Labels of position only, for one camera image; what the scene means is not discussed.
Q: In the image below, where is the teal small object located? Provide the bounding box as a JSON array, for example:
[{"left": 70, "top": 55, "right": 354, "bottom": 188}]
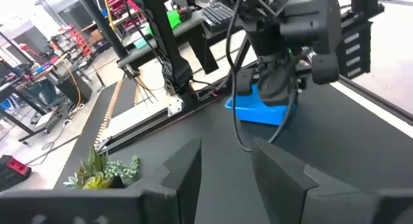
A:
[{"left": 133, "top": 36, "right": 150, "bottom": 50}]

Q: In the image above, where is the green small object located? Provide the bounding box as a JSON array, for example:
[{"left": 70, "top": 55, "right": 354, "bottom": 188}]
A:
[{"left": 165, "top": 10, "right": 182, "bottom": 30}]

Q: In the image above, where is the black round pole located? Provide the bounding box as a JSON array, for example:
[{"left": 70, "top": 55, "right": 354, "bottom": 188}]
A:
[{"left": 74, "top": 0, "right": 130, "bottom": 59}]

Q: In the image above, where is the black computer keyboard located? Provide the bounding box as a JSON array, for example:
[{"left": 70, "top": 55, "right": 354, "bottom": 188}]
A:
[{"left": 200, "top": 2, "right": 236, "bottom": 34}]

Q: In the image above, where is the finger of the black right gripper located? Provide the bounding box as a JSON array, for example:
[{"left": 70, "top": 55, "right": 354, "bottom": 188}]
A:
[
  {"left": 236, "top": 67, "right": 279, "bottom": 108},
  {"left": 277, "top": 51, "right": 341, "bottom": 107}
]

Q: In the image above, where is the yellow cable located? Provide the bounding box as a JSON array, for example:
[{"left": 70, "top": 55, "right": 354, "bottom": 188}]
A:
[{"left": 62, "top": 57, "right": 82, "bottom": 107}]

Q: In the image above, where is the dark office desk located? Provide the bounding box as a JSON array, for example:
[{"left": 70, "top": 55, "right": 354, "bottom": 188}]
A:
[{"left": 116, "top": 1, "right": 248, "bottom": 75}]

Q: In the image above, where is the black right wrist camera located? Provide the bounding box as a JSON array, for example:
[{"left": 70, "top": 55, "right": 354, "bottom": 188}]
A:
[{"left": 279, "top": 0, "right": 343, "bottom": 56}]

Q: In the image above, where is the artificial succulent plant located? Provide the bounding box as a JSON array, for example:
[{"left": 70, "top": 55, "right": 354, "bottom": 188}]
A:
[{"left": 63, "top": 145, "right": 141, "bottom": 190}]

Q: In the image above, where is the cluttered workbench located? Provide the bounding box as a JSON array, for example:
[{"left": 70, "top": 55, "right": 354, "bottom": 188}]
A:
[{"left": 0, "top": 54, "right": 94, "bottom": 144}]

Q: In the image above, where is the black equipment block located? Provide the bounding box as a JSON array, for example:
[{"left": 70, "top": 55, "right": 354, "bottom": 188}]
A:
[{"left": 347, "top": 0, "right": 396, "bottom": 21}]

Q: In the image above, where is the red storage bin rack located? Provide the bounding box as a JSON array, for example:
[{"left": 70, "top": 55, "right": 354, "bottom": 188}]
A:
[{"left": 50, "top": 23, "right": 95, "bottom": 59}]

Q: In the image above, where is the orange striped floor mat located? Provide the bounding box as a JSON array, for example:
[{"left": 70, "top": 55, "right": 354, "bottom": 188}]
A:
[{"left": 92, "top": 76, "right": 145, "bottom": 148}]

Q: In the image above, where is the white floor cable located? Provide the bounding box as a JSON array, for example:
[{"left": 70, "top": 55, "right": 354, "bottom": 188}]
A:
[{"left": 25, "top": 101, "right": 85, "bottom": 167}]

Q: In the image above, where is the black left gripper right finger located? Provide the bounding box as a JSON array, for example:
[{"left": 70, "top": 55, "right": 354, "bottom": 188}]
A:
[{"left": 250, "top": 136, "right": 413, "bottom": 224}]

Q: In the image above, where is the black drawer cabinet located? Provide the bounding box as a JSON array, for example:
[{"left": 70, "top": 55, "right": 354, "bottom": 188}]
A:
[{"left": 334, "top": 19, "right": 374, "bottom": 80}]

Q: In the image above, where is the red black power strip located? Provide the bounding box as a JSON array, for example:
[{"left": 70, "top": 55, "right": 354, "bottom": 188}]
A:
[{"left": 0, "top": 154, "right": 33, "bottom": 192}]

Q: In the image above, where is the black table mat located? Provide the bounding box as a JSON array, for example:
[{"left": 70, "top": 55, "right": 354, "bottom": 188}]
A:
[{"left": 53, "top": 77, "right": 413, "bottom": 224}]

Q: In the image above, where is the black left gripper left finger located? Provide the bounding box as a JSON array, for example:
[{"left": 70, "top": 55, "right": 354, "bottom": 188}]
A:
[{"left": 0, "top": 138, "right": 203, "bottom": 224}]

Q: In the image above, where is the black aluminium table frame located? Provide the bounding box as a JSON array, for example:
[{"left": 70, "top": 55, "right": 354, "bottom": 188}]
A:
[{"left": 95, "top": 74, "right": 413, "bottom": 156}]

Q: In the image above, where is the blue plastic slotted basket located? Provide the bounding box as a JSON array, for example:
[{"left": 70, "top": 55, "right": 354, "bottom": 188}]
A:
[{"left": 224, "top": 83, "right": 297, "bottom": 127}]

